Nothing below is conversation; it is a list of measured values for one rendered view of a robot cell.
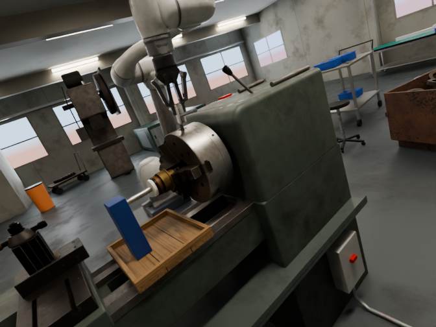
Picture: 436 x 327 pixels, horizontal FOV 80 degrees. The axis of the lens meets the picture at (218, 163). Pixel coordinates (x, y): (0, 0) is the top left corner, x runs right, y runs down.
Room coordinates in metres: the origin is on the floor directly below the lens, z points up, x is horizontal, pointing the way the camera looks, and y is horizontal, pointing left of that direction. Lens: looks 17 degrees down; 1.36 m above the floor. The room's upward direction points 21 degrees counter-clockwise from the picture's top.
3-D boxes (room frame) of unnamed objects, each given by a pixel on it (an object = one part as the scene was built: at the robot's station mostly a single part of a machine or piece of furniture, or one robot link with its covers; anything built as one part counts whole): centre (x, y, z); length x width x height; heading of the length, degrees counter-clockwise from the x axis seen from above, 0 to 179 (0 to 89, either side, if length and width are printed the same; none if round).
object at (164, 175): (0.96, 0.22, 1.08); 0.09 x 0.09 x 0.09; 32
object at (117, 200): (0.86, 0.38, 1.00); 0.08 x 0.06 x 0.23; 32
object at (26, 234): (0.78, 0.66, 1.14); 0.08 x 0.08 x 0.03
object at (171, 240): (0.90, 0.33, 0.89); 0.36 x 0.30 x 0.04; 32
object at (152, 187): (0.91, 0.31, 1.08); 0.13 x 0.07 x 0.07; 122
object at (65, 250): (0.80, 0.64, 1.00); 0.20 x 0.10 x 0.05; 122
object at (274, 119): (1.28, -0.24, 1.06); 0.59 x 0.48 x 0.39; 122
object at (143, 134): (8.78, 1.01, 0.40); 2.04 x 1.86 x 0.81; 116
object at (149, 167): (1.56, 0.39, 0.97); 0.18 x 0.16 x 0.22; 117
